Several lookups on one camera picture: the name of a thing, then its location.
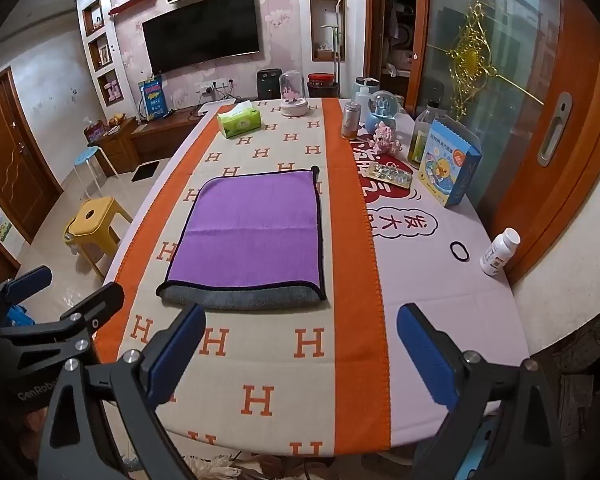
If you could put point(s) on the white squeeze bottle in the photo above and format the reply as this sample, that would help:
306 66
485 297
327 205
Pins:
364 96

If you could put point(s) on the blue snow globe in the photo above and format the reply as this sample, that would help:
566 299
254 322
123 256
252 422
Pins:
382 107

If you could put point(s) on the wooden television cabinet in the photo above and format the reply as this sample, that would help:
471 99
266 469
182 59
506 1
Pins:
152 135

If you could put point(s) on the silver drink can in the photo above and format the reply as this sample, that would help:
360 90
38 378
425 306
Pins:
351 121

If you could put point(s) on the pink crochet toy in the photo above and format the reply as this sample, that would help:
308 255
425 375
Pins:
386 137

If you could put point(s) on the glass dome ornament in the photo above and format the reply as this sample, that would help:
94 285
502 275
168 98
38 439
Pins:
294 91

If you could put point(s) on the green tissue pack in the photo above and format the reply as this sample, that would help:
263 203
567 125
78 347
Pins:
239 121

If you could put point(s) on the yellow plastic stool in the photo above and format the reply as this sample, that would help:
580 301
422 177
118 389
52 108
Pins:
96 220

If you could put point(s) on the black heater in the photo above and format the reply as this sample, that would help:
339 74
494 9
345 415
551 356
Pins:
270 85

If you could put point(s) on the blue round stool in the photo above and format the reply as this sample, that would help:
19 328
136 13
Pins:
89 155

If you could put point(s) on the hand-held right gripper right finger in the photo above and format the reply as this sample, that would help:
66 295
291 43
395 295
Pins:
426 355

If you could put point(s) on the blue upright box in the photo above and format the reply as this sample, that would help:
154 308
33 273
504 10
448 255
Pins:
152 97

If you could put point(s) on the orange and beige patterned blanket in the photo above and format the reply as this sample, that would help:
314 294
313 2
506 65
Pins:
262 340

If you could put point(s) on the blue duck print box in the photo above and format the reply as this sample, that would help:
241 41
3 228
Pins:
442 170

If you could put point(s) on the silver blister pack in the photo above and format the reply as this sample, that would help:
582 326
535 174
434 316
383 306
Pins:
390 175

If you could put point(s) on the purple towel with grey back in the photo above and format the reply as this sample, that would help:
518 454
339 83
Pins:
252 230

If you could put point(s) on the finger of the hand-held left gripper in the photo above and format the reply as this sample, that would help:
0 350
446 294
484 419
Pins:
27 280
96 305

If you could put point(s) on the clear glass bottle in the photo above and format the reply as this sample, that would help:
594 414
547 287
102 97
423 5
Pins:
422 135

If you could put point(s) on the white pill bottle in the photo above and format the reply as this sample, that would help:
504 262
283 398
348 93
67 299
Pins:
500 252

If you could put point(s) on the brown wooden door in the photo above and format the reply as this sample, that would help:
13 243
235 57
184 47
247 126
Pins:
10 155

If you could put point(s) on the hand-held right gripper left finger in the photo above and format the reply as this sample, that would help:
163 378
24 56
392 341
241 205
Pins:
174 355

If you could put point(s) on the orange framed sliding door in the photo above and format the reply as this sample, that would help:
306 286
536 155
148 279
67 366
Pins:
575 110

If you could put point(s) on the red lidded pot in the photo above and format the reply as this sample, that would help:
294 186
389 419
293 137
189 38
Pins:
323 86

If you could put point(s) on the black wall television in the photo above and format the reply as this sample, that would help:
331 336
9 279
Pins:
201 30

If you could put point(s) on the red wall shelf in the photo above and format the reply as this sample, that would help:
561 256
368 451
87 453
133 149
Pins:
132 2

